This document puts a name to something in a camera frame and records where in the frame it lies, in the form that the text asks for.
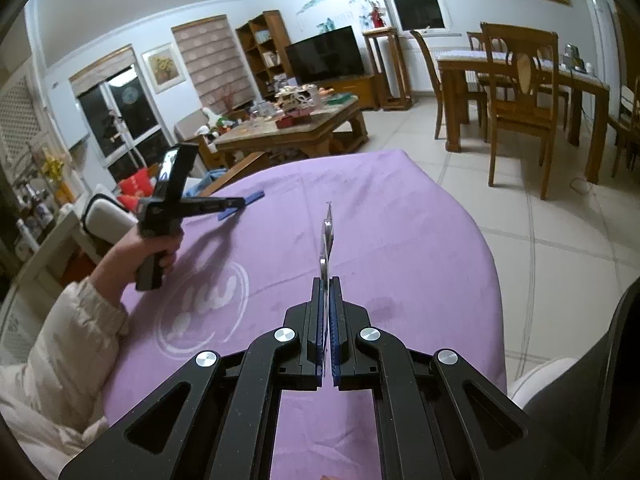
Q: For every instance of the person's left forearm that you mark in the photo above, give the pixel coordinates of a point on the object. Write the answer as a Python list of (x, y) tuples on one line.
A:
[(50, 360)]

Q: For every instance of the red flower vase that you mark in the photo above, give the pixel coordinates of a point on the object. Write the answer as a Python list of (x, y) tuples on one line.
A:
[(377, 19)]

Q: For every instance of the green tray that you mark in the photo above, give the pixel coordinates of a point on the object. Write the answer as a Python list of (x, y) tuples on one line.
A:
[(340, 98)]

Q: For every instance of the black trash bin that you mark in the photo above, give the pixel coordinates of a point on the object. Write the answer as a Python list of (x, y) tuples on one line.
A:
[(600, 400)]

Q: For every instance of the white standing air conditioner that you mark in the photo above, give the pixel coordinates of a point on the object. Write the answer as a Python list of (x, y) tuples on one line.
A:
[(602, 30)]

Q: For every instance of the wooden coffee table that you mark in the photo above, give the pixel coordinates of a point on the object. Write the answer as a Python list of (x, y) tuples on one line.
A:
[(320, 130)]

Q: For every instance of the wooden television stand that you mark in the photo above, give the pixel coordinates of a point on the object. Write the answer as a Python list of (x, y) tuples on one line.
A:
[(360, 90)]

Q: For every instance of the person's left hand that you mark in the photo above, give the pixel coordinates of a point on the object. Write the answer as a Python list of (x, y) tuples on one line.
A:
[(125, 260)]

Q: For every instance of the white sofa cushion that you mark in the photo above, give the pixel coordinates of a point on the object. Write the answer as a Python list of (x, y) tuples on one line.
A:
[(105, 215)]

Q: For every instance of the framed flower painting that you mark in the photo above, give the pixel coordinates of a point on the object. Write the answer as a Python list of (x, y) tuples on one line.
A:
[(162, 67)]

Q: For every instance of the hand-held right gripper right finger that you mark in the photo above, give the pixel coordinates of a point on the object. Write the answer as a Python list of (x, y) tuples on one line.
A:
[(337, 340)]

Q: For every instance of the yellow flowers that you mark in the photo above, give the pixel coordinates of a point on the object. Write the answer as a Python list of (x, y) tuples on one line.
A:
[(54, 167)]

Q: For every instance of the silver foil wrapper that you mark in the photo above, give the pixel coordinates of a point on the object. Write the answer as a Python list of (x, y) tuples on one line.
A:
[(326, 240)]

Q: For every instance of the white lattice cabinet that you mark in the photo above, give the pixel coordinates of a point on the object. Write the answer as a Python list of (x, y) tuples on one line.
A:
[(20, 115)]

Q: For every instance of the wooden dining table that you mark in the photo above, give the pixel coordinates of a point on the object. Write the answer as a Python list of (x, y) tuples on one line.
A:
[(460, 65)]

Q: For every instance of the balcony glass door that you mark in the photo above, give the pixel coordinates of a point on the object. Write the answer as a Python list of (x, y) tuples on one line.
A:
[(100, 115)]

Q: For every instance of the wooden bookshelf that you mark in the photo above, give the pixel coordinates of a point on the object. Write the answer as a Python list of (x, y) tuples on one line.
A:
[(280, 35)]

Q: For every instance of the tall wooden plant stand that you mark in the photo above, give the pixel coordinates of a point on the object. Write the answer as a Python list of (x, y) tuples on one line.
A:
[(380, 32)]

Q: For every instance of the green plush toy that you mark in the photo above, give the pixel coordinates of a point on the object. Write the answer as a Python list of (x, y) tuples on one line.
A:
[(222, 127)]

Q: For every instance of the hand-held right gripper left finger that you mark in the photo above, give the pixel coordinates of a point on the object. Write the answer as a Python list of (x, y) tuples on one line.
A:
[(319, 330)]

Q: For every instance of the beige roller blind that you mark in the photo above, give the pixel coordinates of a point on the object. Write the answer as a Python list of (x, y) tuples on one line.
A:
[(210, 60)]

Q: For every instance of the silver kettle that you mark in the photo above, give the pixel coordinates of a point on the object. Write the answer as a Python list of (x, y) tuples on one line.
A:
[(574, 55)]

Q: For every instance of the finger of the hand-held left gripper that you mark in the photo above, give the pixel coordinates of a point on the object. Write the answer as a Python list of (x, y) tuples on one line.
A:
[(252, 196), (229, 214)]

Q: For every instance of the whiteboard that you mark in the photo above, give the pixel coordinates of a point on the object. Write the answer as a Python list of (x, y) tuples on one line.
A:
[(65, 115)]

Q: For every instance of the wooden dining chair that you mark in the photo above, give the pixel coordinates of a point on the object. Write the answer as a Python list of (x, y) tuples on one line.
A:
[(475, 40), (425, 60), (520, 120), (627, 110)]

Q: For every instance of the wooden cutout model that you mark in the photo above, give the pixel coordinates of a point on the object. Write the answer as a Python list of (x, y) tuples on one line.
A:
[(292, 97)]

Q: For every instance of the white plush toy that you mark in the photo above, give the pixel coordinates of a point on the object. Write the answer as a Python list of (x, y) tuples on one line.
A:
[(207, 117)]

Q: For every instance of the blue cloth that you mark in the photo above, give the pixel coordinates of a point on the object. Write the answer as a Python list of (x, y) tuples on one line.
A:
[(212, 177)]

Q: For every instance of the white bottle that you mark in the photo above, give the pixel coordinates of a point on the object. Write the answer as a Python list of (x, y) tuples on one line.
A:
[(313, 95)]

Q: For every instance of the purple tablecloth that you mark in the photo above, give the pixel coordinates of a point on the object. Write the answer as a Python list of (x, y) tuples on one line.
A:
[(375, 210)]

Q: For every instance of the red box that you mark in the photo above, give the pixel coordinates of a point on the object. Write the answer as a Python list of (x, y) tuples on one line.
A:
[(290, 121)]

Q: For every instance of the black television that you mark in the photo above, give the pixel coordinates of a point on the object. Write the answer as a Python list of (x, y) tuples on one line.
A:
[(325, 55)]

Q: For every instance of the wooden armchair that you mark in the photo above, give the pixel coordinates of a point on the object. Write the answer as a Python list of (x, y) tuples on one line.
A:
[(187, 127)]

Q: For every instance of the red cushion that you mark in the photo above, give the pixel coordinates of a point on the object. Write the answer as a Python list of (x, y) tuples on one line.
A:
[(129, 202), (135, 182)]

